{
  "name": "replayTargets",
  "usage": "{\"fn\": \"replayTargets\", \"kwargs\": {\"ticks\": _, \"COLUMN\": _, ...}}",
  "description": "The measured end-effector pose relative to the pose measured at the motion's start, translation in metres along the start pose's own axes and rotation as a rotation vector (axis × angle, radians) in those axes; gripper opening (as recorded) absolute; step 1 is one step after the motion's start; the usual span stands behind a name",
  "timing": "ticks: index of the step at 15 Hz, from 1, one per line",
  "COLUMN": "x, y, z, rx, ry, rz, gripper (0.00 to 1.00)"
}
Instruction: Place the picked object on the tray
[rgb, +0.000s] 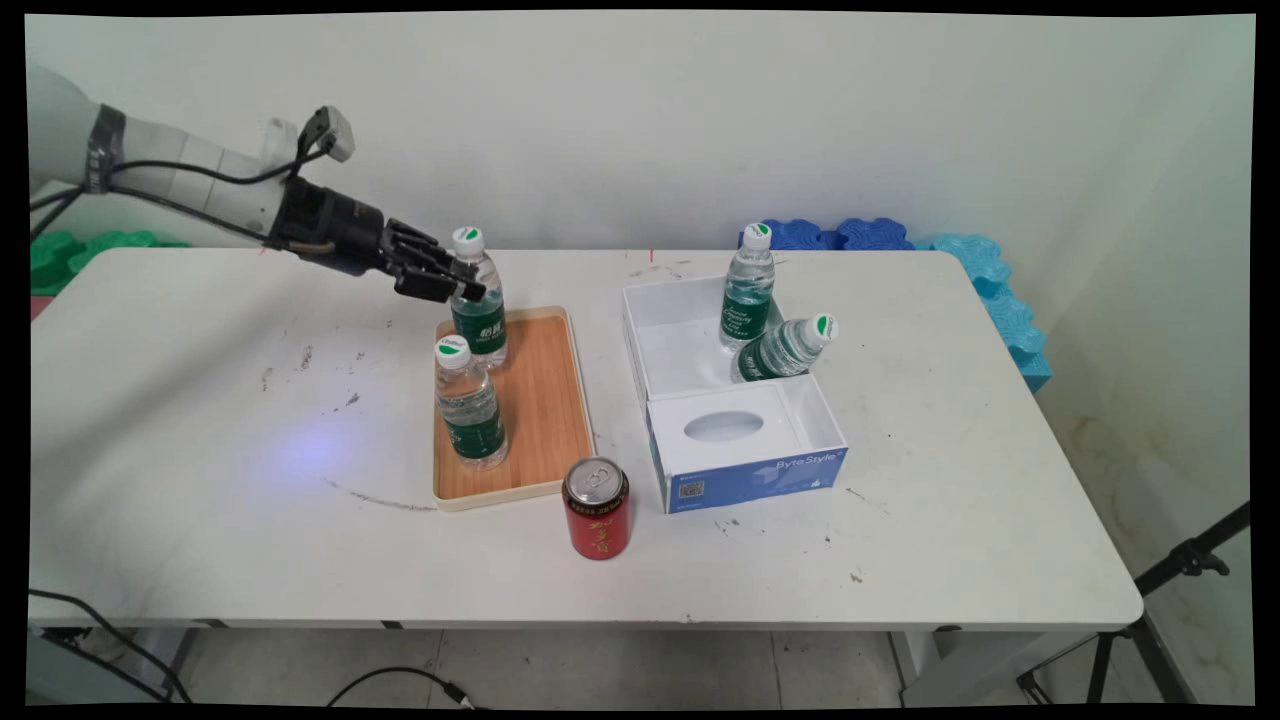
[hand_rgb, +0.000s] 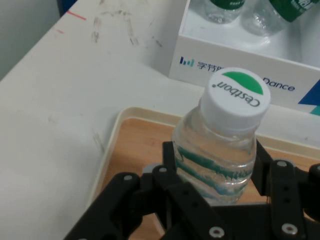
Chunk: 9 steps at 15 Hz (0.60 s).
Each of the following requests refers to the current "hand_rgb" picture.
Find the green label water bottle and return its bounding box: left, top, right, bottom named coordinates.
left=171, top=66, right=272, bottom=205
left=191, top=0, right=247, bottom=25
left=241, top=0, right=320, bottom=37

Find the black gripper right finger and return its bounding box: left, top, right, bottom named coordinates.
left=249, top=141, right=320, bottom=240

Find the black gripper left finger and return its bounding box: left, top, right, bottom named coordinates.
left=63, top=141, right=234, bottom=240

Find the beige tray with wood base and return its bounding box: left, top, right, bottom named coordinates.
left=86, top=106, right=320, bottom=240

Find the white printed cardboard box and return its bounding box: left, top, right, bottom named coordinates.
left=167, top=0, right=320, bottom=117

